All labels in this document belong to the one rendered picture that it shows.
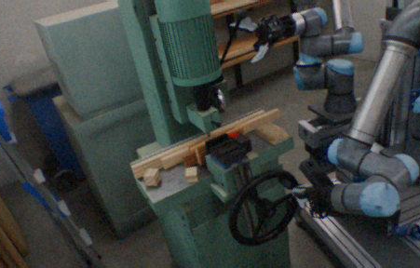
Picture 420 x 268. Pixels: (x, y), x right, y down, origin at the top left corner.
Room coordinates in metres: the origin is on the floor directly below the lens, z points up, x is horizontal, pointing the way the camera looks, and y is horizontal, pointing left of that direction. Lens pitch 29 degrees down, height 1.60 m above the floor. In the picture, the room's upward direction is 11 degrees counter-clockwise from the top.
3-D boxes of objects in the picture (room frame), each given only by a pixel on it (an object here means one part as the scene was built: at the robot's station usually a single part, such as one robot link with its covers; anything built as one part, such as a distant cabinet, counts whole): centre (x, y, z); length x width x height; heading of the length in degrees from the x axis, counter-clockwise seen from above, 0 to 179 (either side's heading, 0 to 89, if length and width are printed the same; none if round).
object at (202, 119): (1.18, 0.01, 1.03); 0.14 x 0.07 x 0.09; 24
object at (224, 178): (0.98, -0.06, 0.92); 0.15 x 0.13 x 0.09; 114
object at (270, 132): (1.18, -0.24, 0.92); 0.14 x 0.09 x 0.04; 24
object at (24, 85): (2.69, 1.20, 0.48); 0.64 x 0.54 x 0.97; 120
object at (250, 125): (1.19, -0.06, 0.92); 0.55 x 0.02 x 0.04; 114
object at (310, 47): (1.22, -0.45, 1.21); 0.11 x 0.08 x 0.11; 71
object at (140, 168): (1.18, 0.03, 0.93); 0.60 x 0.02 x 0.05; 114
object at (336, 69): (1.44, -0.64, 0.98); 0.13 x 0.12 x 0.14; 71
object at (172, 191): (1.06, -0.02, 0.87); 0.61 x 0.30 x 0.06; 114
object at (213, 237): (1.27, 0.05, 0.36); 0.58 x 0.45 x 0.71; 24
